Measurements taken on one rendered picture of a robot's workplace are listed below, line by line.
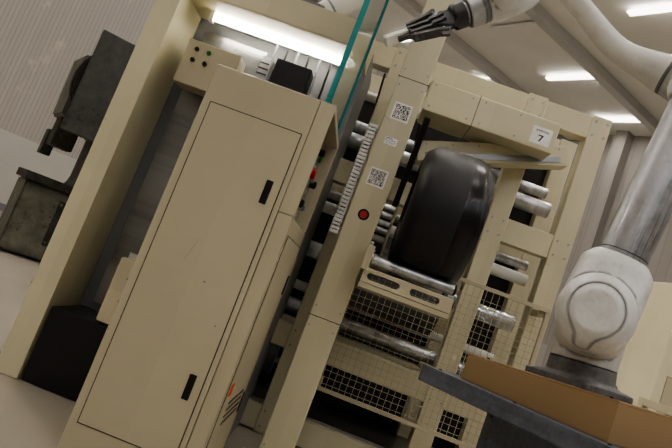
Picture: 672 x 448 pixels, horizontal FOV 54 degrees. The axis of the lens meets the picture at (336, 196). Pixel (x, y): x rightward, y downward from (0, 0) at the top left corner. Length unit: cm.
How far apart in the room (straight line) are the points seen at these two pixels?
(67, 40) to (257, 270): 1114
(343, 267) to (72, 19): 1080
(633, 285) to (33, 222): 591
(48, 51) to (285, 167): 1097
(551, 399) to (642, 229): 40
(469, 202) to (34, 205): 495
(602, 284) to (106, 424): 142
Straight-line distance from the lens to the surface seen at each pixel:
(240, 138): 204
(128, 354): 206
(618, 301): 139
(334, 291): 261
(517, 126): 306
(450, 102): 303
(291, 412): 265
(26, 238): 676
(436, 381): 160
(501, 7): 189
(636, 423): 153
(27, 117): 1269
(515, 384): 156
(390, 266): 254
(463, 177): 252
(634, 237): 148
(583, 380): 160
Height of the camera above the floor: 74
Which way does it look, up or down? 8 degrees up
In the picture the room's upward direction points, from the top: 21 degrees clockwise
